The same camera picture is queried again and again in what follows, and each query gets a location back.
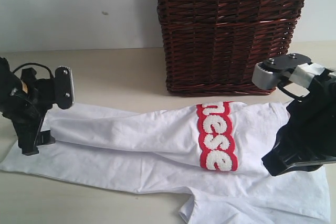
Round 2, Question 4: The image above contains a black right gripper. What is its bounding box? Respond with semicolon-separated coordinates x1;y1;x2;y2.
261;77;335;176

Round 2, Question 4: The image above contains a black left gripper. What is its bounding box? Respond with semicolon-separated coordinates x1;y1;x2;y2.
10;82;56;155

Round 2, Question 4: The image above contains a white t-shirt with red logo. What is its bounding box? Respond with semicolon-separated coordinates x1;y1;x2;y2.
1;102;331;223

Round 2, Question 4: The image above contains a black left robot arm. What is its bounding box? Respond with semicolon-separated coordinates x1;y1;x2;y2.
1;58;55;156

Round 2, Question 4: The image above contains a dark brown wicker basket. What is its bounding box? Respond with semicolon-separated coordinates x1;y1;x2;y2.
157;0;305;97

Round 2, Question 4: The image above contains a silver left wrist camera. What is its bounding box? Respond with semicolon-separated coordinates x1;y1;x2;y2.
54;66;74;110

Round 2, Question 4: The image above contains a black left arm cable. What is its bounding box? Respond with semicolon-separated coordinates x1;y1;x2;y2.
12;62;53;80

